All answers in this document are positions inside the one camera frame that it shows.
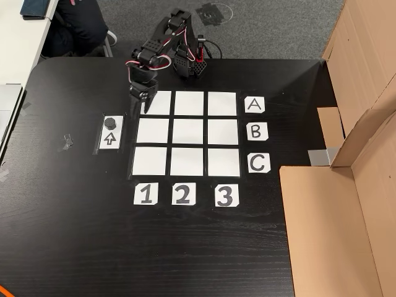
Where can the letter A paper sheet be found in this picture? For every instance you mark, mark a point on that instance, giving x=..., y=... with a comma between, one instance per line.
x=247, y=110

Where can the white arrow paper sheet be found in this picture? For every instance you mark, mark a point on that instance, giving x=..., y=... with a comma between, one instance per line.
x=110, y=145

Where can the number 2 paper sheet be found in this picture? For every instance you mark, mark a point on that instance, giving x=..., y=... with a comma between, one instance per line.
x=174, y=185

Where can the red and black clamp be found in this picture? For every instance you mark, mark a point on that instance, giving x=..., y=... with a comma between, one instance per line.
x=200, y=49

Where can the white desk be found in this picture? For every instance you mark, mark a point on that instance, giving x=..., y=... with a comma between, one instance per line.
x=18, y=46

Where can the number 1 paper sheet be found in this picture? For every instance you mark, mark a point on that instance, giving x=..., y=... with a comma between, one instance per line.
x=136, y=201

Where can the person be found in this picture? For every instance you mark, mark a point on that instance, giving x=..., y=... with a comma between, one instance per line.
x=80, y=28

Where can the letter C paper sheet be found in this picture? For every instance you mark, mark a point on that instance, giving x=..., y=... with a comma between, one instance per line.
x=267, y=156

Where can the dark notebook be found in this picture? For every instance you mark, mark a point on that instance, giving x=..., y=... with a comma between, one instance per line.
x=35, y=9

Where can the white paper grid square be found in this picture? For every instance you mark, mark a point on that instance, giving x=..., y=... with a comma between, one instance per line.
x=222, y=104
x=188, y=131
x=224, y=163
x=223, y=132
x=153, y=130
x=189, y=103
x=162, y=103
x=187, y=162
x=149, y=161

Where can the dark floor tape patch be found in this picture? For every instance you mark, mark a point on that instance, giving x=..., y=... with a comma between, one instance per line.
x=212, y=15

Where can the letter B paper sheet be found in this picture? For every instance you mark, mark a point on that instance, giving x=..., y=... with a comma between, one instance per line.
x=249, y=137

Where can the number 3 paper sheet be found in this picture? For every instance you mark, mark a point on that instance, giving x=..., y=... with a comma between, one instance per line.
x=217, y=187

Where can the black octagonal token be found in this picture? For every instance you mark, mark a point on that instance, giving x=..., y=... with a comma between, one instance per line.
x=110, y=122

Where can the clear tape piece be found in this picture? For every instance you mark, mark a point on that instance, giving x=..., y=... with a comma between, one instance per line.
x=27, y=108
x=3, y=174
x=66, y=143

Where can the large brown cardboard panel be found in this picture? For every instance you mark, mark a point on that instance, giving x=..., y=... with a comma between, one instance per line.
x=355, y=46
x=325, y=232

